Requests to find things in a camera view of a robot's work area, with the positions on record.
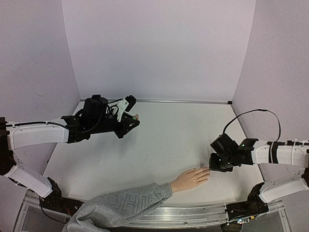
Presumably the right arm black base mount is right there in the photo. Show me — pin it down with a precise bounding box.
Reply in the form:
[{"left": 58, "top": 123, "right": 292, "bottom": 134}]
[{"left": 225, "top": 182, "right": 269, "bottom": 222}]

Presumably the aluminium front rail base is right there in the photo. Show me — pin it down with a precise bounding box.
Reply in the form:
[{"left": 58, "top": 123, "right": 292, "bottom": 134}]
[{"left": 13, "top": 191, "right": 292, "bottom": 232}]

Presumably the black left camera cable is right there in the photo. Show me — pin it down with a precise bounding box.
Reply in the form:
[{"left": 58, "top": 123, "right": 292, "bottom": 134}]
[{"left": 105, "top": 99, "right": 121, "bottom": 120}]

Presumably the black right camera cable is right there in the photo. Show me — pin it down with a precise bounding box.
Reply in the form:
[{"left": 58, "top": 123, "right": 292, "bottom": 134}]
[{"left": 223, "top": 109, "right": 282, "bottom": 143}]

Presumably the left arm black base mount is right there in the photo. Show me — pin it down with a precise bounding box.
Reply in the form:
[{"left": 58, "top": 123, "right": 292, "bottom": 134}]
[{"left": 40, "top": 177, "right": 84, "bottom": 216}]

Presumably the black camera cable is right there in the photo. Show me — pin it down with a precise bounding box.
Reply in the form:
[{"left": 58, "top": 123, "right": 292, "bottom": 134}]
[
  {"left": 223, "top": 109, "right": 282, "bottom": 143},
  {"left": 105, "top": 99, "right": 121, "bottom": 120}
]

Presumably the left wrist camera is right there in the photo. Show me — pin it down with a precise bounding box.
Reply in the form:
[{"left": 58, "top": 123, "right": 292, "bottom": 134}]
[{"left": 113, "top": 95, "right": 137, "bottom": 122}]

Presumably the person's bare hand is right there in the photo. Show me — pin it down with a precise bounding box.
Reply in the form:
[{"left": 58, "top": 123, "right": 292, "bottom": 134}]
[{"left": 170, "top": 167, "right": 211, "bottom": 193}]

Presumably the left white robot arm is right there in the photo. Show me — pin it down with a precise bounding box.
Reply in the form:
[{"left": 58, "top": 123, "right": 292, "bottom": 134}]
[{"left": 0, "top": 95, "right": 140, "bottom": 211}]

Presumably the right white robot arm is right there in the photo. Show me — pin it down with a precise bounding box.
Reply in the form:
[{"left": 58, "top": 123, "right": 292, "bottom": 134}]
[{"left": 209, "top": 133, "right": 309, "bottom": 203}]

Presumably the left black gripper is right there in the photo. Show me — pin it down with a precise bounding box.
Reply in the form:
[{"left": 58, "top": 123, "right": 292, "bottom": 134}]
[{"left": 91, "top": 114, "right": 140, "bottom": 139}]

